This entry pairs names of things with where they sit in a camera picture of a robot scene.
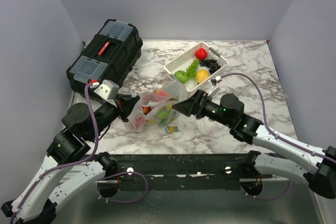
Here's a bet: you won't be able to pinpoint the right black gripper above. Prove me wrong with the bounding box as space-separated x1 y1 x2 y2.
172 89 233 127

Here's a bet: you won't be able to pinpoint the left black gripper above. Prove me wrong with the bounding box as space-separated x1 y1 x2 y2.
87 92 141 141

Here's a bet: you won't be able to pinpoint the clear plastic bag of fruits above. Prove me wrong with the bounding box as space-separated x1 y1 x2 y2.
125 80 187 133

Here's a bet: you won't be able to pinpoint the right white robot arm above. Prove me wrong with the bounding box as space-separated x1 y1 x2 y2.
172 90 335 199

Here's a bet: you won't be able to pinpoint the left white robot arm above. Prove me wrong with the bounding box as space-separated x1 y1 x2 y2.
1 94 139 223

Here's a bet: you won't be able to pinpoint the green fake apple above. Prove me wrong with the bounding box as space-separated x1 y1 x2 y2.
174 70 190 84

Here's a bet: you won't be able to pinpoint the green fake grape bunch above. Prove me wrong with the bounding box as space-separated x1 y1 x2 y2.
185 59 200 79

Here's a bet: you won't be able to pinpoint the dark purple fake grapes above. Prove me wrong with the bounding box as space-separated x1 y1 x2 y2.
199 59 221 74

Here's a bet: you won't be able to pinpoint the red fake apple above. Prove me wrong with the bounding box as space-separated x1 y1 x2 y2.
195 48 208 61

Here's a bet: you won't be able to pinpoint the yellow hex key set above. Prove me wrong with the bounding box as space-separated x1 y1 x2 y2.
165 126 180 134

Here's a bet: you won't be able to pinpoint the black plastic toolbox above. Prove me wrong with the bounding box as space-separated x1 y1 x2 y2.
66 19 143 96

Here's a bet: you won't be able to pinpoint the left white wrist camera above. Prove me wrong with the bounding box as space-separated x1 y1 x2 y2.
90 80 119 103

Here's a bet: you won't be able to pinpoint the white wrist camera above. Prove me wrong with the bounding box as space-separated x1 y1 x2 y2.
90 80 119 103
207 76 222 97

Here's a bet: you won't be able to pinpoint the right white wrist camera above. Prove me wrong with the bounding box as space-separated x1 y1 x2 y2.
207 76 222 97

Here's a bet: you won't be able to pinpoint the black metal mounting rail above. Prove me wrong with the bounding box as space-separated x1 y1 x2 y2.
97 151 261 194

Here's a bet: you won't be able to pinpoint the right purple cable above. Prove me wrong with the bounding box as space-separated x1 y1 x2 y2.
215 73 336 162

